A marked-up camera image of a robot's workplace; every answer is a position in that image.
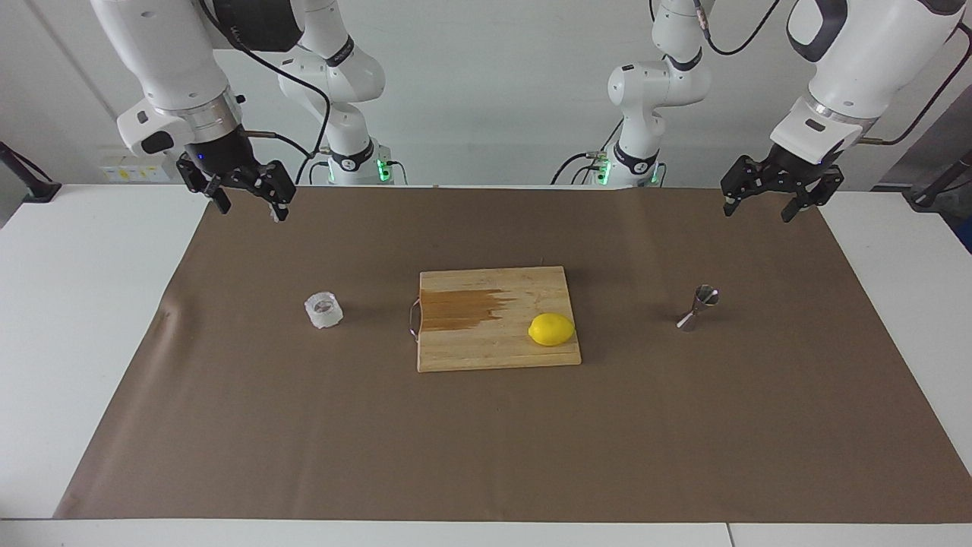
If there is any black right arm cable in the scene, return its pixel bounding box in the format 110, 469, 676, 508
199, 0, 333, 185

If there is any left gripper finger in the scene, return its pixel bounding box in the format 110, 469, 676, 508
720, 156, 772, 217
781, 167, 845, 223

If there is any wooden cutting board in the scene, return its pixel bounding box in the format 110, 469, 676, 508
409, 266, 582, 373

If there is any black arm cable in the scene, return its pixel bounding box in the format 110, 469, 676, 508
199, 0, 333, 185
695, 0, 972, 147

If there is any white wall outlet strip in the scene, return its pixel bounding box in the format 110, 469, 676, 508
99, 156, 172, 183

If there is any yellow lemon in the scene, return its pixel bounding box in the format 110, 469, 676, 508
529, 312, 576, 347

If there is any black clamp stand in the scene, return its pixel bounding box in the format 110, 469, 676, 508
904, 148, 972, 211
0, 141, 62, 203

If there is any dark grey panel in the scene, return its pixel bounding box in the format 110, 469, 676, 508
872, 85, 972, 192

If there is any brown paper table mat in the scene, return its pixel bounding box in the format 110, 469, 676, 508
53, 186, 972, 525

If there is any steel cocktail jigger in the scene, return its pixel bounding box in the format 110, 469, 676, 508
677, 285, 720, 333

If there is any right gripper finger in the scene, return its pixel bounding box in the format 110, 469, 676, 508
245, 161, 297, 223
176, 154, 232, 215

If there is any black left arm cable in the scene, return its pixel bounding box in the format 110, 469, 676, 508
695, 0, 972, 147

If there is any clear plastic cup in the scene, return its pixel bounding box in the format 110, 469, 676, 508
305, 290, 344, 330

